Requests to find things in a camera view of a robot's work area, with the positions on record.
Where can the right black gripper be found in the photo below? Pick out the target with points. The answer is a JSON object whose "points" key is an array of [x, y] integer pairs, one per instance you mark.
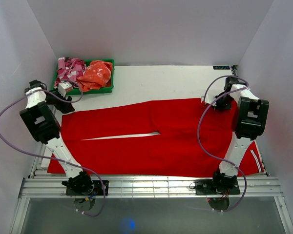
{"points": [[227, 107]]}

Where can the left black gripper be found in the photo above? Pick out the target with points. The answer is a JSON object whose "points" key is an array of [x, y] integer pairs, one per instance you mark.
{"points": [[66, 108]]}

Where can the red trousers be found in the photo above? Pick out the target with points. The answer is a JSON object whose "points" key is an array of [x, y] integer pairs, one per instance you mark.
{"points": [[178, 137]]}

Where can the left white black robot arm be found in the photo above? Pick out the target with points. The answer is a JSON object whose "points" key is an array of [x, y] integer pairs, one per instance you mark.
{"points": [[44, 127]]}

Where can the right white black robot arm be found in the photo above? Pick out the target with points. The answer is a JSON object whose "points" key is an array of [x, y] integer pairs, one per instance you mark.
{"points": [[249, 121]]}

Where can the pink patterned garment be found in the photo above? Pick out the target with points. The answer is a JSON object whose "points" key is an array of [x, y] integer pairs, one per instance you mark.
{"points": [[69, 69]]}

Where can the orange crumpled garment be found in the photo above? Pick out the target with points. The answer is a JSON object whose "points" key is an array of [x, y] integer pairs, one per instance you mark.
{"points": [[96, 76]]}

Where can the green plastic tray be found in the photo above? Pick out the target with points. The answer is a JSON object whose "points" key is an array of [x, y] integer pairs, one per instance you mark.
{"points": [[107, 89]]}

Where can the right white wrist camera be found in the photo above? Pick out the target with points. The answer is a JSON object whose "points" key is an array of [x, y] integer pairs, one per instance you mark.
{"points": [[207, 100]]}

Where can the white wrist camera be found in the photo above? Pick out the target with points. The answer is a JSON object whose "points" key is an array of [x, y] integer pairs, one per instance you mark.
{"points": [[64, 88], [207, 100]]}

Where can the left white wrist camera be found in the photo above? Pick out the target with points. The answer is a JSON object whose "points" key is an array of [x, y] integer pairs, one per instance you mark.
{"points": [[64, 88]]}

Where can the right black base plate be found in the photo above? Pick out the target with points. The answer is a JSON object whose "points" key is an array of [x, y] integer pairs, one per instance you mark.
{"points": [[209, 187]]}

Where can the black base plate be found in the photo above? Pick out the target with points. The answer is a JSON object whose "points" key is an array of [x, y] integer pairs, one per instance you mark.
{"points": [[209, 187], [98, 189]]}

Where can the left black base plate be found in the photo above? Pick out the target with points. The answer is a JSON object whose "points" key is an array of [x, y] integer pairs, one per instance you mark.
{"points": [[98, 189]]}

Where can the aluminium frame rail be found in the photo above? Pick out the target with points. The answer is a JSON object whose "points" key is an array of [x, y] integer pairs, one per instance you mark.
{"points": [[45, 185]]}

